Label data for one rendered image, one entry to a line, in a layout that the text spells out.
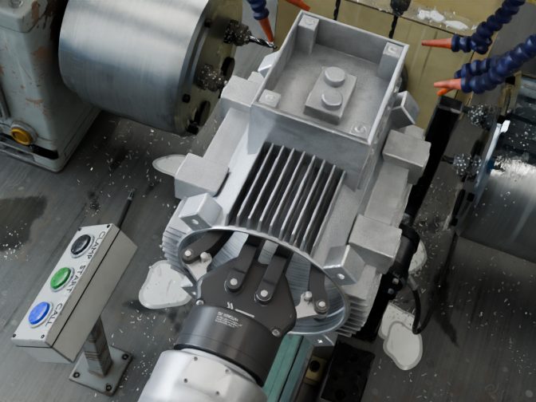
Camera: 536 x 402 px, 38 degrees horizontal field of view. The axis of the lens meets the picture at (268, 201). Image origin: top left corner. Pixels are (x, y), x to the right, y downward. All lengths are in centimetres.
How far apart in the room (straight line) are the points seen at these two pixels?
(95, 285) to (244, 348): 41
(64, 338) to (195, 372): 38
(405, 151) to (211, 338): 25
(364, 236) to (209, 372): 17
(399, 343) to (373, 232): 61
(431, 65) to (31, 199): 69
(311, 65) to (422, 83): 55
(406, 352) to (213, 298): 66
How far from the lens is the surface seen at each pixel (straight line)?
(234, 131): 71
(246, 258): 62
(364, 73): 70
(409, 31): 117
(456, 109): 92
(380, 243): 64
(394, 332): 125
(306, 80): 69
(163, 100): 111
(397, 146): 71
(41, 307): 95
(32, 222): 134
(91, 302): 95
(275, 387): 106
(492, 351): 128
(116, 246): 98
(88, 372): 120
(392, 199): 68
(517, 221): 107
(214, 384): 56
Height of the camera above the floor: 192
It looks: 57 degrees down
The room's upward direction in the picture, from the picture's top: 7 degrees clockwise
